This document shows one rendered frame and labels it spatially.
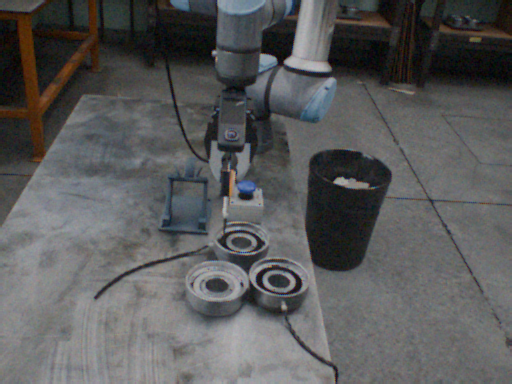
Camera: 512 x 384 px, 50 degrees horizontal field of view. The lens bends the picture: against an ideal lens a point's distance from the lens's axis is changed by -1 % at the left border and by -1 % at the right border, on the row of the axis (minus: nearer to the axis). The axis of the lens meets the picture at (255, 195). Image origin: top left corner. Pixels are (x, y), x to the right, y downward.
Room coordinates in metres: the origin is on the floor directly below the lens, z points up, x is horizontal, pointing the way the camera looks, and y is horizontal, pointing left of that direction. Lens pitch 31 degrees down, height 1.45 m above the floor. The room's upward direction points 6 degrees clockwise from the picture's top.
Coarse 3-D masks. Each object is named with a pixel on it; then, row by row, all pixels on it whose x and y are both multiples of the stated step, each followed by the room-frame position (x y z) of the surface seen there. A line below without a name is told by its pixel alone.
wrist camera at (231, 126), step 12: (228, 96) 0.89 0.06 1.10; (240, 96) 0.90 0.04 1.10; (228, 108) 0.87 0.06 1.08; (240, 108) 0.88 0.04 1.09; (228, 120) 0.85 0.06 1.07; (240, 120) 0.85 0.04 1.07; (228, 132) 0.83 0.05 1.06; (240, 132) 0.83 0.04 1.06; (228, 144) 0.81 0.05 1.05; (240, 144) 0.82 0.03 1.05
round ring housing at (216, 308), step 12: (204, 264) 0.76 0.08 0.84; (216, 264) 0.77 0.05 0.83; (228, 264) 0.76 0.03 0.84; (192, 276) 0.73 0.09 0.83; (216, 276) 0.74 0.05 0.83; (240, 276) 0.75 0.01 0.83; (192, 288) 0.70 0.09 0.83; (204, 288) 0.71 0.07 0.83; (216, 288) 0.74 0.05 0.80; (228, 288) 0.72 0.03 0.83; (192, 300) 0.68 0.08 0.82; (204, 300) 0.67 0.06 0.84; (216, 300) 0.67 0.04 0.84; (228, 300) 0.67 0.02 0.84; (240, 300) 0.69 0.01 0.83; (204, 312) 0.67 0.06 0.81; (216, 312) 0.67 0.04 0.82; (228, 312) 0.68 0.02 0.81
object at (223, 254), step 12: (228, 228) 0.89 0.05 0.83; (252, 228) 0.89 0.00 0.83; (216, 240) 0.83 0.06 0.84; (228, 240) 0.85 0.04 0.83; (240, 240) 0.87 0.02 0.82; (252, 240) 0.86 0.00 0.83; (264, 240) 0.86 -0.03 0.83; (216, 252) 0.82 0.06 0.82; (228, 252) 0.80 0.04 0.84; (252, 252) 0.80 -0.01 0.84; (264, 252) 0.82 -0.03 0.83; (240, 264) 0.80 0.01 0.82; (252, 264) 0.80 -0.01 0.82
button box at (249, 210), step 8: (240, 192) 0.99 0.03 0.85; (256, 192) 1.01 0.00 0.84; (232, 200) 0.97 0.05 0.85; (240, 200) 0.97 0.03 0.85; (248, 200) 0.97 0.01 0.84; (256, 200) 0.98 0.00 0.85; (232, 208) 0.95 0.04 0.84; (240, 208) 0.95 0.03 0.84; (248, 208) 0.95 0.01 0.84; (256, 208) 0.96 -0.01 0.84; (232, 216) 0.95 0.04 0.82; (240, 216) 0.95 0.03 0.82; (248, 216) 0.95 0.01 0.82; (256, 216) 0.96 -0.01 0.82
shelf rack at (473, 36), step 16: (416, 0) 4.83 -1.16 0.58; (416, 16) 4.81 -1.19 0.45; (432, 32) 4.32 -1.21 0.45; (448, 32) 4.38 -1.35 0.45; (464, 32) 4.44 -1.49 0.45; (480, 32) 4.50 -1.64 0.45; (496, 32) 4.57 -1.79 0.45; (432, 48) 4.31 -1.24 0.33; (480, 48) 4.36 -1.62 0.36; (496, 48) 4.37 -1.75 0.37; (416, 64) 4.51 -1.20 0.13
